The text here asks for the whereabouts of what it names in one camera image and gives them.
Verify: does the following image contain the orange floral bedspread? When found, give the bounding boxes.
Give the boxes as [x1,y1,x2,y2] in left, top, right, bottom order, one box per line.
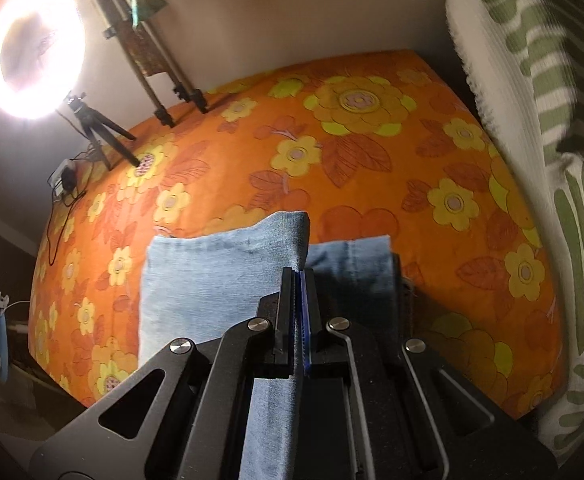
[29,49,568,421]

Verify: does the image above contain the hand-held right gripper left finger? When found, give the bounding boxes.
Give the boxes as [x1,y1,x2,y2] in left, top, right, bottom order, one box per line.
[28,267,303,480]

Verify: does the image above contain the blue denim pants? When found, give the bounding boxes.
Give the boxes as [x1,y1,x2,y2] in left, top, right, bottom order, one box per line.
[139,210,418,480]

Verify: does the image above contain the green striped white blanket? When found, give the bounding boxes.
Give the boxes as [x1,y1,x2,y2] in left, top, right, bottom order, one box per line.
[537,155,584,466]

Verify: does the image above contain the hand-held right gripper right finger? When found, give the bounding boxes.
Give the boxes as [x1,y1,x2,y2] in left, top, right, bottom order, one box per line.
[299,268,557,480]

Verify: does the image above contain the white power strip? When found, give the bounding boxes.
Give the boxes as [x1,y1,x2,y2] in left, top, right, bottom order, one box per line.
[49,158,75,196]

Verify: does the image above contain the black charger cable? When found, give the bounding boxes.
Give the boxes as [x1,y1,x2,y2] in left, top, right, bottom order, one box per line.
[46,187,80,267]

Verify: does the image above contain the folded grey tripod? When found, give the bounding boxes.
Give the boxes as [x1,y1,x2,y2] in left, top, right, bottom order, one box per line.
[79,0,209,128]

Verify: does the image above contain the green patterned fringed cushion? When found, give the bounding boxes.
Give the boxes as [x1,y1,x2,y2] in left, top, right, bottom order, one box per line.
[444,0,584,161]

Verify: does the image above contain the small black tripod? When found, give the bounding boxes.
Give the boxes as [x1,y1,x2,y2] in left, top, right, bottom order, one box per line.
[64,92,140,171]

